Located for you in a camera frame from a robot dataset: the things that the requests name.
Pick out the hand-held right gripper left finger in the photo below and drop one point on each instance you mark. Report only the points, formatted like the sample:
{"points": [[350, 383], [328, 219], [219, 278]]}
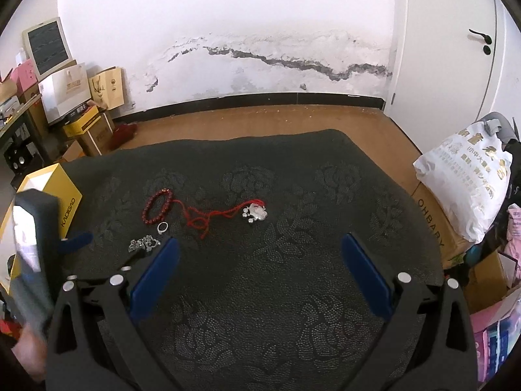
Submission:
{"points": [[156, 271]]}

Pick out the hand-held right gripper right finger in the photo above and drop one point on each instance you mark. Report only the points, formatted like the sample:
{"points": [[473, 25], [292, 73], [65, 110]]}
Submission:
{"points": [[368, 277]]}

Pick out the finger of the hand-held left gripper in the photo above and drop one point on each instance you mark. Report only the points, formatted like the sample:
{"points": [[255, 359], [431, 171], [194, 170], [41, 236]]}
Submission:
{"points": [[132, 256], [76, 241]]}

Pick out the person's left hand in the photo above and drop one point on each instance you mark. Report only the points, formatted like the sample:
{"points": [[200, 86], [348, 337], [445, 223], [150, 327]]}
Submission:
{"points": [[26, 350]]}

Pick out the printed cardboard box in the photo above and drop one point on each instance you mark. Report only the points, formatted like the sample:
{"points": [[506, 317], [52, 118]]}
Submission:
{"points": [[435, 228]]}

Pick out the dark floral blanket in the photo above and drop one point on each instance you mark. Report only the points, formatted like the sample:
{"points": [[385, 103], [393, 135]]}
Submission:
{"points": [[252, 293]]}

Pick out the brown cardboard box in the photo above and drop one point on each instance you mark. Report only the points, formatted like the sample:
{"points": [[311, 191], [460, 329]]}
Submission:
{"points": [[97, 136]]}

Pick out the dark red cloth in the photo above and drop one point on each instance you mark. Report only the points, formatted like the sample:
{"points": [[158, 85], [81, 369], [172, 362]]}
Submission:
{"points": [[124, 135]]}

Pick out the yellow and black box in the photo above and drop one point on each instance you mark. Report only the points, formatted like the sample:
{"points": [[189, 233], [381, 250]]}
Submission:
{"points": [[83, 124]]}

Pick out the pink packet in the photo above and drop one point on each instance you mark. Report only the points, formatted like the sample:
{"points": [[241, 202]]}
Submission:
{"points": [[494, 336]]}

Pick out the white printed plastic bag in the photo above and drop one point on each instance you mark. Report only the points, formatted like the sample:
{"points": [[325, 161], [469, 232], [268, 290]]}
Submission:
{"points": [[464, 175]]}

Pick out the white gift bag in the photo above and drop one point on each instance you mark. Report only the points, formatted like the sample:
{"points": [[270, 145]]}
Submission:
{"points": [[65, 93]]}

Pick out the beige paper bag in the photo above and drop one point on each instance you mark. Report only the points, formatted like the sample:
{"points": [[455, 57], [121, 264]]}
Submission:
{"points": [[108, 87]]}

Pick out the pink box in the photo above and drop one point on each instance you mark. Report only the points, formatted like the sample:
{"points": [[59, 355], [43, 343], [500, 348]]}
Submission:
{"points": [[25, 74]]}

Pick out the old beige monitor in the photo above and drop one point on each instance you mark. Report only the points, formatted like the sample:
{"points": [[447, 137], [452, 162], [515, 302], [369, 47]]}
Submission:
{"points": [[47, 47]]}

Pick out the grey cloth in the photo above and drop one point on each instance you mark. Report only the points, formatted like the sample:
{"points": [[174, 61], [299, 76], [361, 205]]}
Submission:
{"points": [[502, 124]]}

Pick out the white door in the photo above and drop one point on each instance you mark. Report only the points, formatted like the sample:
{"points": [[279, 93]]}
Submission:
{"points": [[447, 40]]}

